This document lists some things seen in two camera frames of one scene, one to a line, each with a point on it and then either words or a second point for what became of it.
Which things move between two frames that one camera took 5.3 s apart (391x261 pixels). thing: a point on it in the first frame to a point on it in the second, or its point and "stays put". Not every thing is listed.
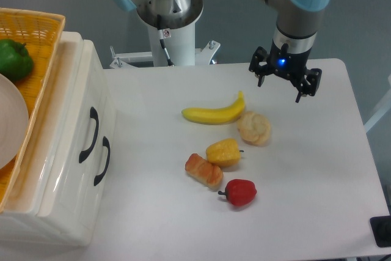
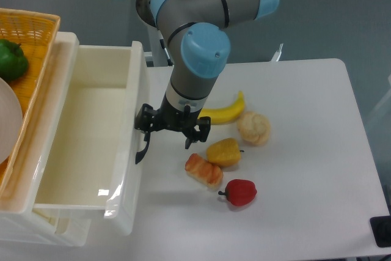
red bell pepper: x=240 y=192 stays put
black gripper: x=292 y=66 to x=147 y=119
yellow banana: x=219 y=116 stays put
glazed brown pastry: x=201 y=170 stays put
